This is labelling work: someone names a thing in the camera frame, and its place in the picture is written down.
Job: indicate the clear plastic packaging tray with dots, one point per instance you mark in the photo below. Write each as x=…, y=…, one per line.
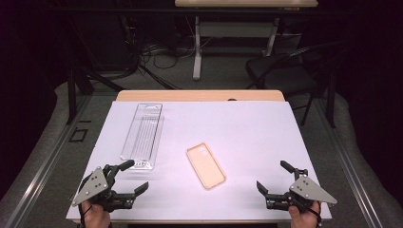
x=142, y=136

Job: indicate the person's left hand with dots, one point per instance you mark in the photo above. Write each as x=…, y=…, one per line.
x=96, y=217

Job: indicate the person's right hand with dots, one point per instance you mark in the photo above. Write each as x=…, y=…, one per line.
x=304, y=219

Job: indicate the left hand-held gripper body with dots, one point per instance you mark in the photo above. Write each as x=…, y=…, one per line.
x=93, y=185

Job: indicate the white desk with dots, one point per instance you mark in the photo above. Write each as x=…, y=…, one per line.
x=234, y=30

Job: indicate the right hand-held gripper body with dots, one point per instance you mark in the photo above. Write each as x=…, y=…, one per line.
x=307, y=188

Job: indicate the black metal stand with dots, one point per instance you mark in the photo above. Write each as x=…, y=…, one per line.
x=72, y=95

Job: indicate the black folding chair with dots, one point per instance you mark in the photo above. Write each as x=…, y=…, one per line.
x=282, y=71

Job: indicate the metal floor rail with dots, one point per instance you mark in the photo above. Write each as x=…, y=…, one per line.
x=345, y=161
x=47, y=161

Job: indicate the wooden table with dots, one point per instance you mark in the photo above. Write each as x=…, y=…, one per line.
x=196, y=95

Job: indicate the white table sheet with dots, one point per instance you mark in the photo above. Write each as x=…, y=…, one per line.
x=240, y=136

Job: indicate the beige phone case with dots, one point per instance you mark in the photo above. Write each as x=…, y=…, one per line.
x=206, y=166

